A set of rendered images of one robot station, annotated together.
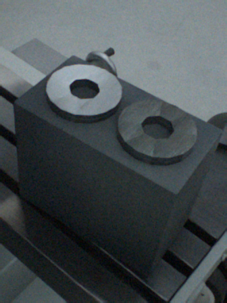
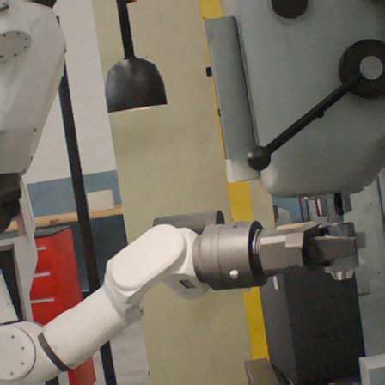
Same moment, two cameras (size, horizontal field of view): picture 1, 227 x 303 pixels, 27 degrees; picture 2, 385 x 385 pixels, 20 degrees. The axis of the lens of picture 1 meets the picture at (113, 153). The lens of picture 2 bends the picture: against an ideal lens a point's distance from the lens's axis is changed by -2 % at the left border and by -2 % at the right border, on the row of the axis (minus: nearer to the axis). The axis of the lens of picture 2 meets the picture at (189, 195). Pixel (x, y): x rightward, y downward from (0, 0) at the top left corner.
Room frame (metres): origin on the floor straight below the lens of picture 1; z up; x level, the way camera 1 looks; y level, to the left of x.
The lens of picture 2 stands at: (1.58, 1.43, 1.41)
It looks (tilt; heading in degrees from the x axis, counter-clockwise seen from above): 3 degrees down; 236
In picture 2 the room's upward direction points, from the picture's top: 9 degrees counter-clockwise
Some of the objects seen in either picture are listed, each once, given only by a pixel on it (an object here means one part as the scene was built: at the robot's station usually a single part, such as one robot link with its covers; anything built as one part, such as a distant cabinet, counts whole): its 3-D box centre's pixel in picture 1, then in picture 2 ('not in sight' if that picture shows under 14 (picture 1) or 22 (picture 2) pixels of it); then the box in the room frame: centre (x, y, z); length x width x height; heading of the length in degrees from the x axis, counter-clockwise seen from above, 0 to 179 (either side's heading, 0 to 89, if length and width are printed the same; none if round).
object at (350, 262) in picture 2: not in sight; (339, 249); (0.63, 0.36, 1.23); 0.05 x 0.05 x 0.05
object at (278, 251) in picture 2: not in sight; (272, 253); (0.68, 0.29, 1.24); 0.13 x 0.12 x 0.10; 34
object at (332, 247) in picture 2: not in sight; (332, 248); (0.66, 0.38, 1.24); 0.06 x 0.02 x 0.03; 124
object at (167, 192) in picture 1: (111, 163); (308, 310); (0.40, 0.00, 1.09); 0.22 x 0.12 x 0.20; 64
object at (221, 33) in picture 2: not in sight; (231, 99); (0.72, 0.30, 1.45); 0.04 x 0.04 x 0.21; 57
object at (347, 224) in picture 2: not in sight; (336, 226); (0.63, 0.36, 1.26); 0.05 x 0.05 x 0.01
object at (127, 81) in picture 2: not in sight; (133, 83); (0.88, 0.32, 1.48); 0.07 x 0.07 x 0.06
